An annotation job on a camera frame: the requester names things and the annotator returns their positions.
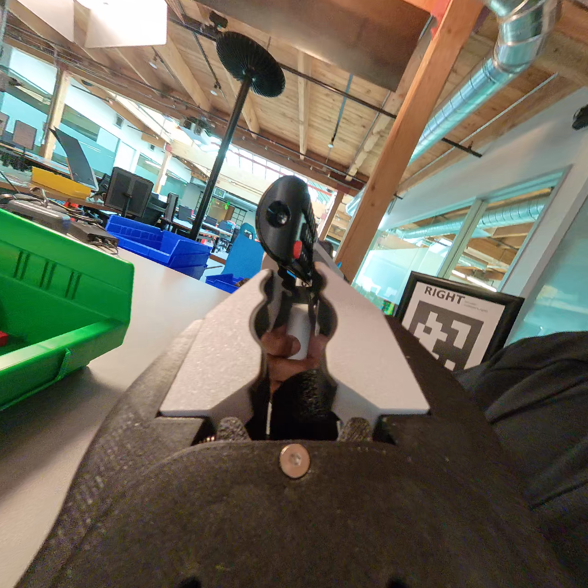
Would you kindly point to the black remote control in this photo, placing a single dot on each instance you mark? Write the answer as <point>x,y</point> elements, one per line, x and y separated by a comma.
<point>280,239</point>

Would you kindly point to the wooden post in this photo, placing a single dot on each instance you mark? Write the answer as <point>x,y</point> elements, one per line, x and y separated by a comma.
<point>404,138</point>

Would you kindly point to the green plastic bin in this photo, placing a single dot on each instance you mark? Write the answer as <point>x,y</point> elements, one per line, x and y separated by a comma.
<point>69,298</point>

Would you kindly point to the silver air duct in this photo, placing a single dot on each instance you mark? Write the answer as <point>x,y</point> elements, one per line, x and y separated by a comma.
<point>519,36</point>

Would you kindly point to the grey case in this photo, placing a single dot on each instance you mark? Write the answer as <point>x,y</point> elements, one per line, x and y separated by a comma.
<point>36,213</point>

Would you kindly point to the person's right forearm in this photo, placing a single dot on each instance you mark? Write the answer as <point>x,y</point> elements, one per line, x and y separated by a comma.
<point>542,413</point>

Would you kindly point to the black box device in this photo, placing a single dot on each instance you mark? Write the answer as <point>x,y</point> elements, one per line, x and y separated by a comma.
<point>94,234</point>

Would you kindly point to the blue plastic panel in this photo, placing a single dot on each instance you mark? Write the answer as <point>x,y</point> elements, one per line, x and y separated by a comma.
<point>241,257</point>

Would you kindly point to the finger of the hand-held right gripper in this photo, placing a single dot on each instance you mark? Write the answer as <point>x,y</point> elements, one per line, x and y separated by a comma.
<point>330,259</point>
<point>278,298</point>

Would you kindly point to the black framed tag sign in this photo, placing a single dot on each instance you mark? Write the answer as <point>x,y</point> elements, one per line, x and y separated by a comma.
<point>452,328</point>

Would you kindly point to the black wall camera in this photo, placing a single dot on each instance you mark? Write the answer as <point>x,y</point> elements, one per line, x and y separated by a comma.
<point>581,117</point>

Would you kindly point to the white ceiling light panel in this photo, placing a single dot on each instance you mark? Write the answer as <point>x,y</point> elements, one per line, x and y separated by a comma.
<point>128,23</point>

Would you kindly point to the grey hanging ceiling panel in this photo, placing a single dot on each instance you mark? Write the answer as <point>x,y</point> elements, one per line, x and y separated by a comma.
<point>321,36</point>

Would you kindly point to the small black monitor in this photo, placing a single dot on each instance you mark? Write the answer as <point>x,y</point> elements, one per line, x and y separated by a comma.
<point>172,211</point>

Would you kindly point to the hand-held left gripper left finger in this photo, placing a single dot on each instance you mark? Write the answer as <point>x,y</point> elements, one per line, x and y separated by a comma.
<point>211,358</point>

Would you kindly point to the black computer monitor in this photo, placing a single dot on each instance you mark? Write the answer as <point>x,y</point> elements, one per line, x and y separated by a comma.
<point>128,190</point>

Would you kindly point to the blue storage bin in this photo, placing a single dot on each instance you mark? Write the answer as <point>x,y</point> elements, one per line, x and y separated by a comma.
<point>135,232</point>
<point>183,252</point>

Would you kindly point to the person's right hand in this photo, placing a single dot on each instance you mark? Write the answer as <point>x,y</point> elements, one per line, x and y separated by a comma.
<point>275,358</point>

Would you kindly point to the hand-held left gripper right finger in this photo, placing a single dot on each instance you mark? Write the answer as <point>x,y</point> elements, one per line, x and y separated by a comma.
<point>372,358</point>

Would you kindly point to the black floor lamp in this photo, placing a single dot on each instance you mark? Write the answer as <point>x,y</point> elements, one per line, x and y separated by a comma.
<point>250,64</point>

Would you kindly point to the dark slanted board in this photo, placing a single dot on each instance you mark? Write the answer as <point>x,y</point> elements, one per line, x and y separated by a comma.
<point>76,158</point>

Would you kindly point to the yellow bin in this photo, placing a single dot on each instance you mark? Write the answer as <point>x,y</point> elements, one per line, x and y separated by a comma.
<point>59,183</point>

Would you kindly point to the small blue bin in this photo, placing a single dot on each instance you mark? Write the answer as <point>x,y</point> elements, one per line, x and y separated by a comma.
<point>223,282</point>

